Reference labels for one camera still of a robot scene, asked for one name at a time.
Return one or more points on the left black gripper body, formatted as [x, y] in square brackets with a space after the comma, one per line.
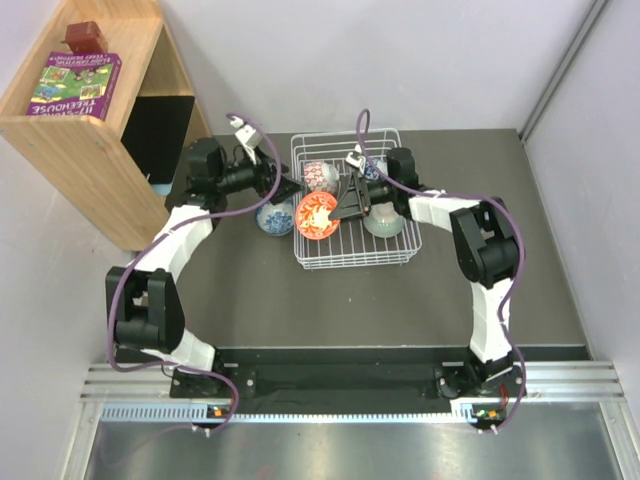
[245, 174]

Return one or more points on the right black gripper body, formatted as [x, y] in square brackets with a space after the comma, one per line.
[381, 191]

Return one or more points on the orange red patterned bowl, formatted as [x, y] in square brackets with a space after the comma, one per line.
[372, 172]

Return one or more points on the pale green bowl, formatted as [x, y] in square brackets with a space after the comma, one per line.
[383, 221]

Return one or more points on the dark blue bottom bowl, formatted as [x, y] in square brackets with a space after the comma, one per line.
[276, 219]

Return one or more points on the red patterned white bowl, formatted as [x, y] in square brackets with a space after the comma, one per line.
[320, 176]

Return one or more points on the red floral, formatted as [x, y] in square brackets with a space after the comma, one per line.
[312, 216]

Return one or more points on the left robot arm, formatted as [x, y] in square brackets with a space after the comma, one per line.
[144, 310]

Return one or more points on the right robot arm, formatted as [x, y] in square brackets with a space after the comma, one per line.
[487, 249]

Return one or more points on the wooden shelf unit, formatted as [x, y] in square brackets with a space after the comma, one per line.
[81, 156]

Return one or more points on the purple treehouse book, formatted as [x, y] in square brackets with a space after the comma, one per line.
[76, 85]

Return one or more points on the dark red box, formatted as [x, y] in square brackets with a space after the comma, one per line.
[85, 38]

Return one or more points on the white wire dish rack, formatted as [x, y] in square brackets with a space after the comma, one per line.
[352, 245]

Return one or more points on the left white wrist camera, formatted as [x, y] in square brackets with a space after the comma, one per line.
[247, 137]

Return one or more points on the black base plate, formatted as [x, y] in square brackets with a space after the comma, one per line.
[337, 369]

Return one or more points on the aluminium rail frame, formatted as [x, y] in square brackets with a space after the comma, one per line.
[149, 396]

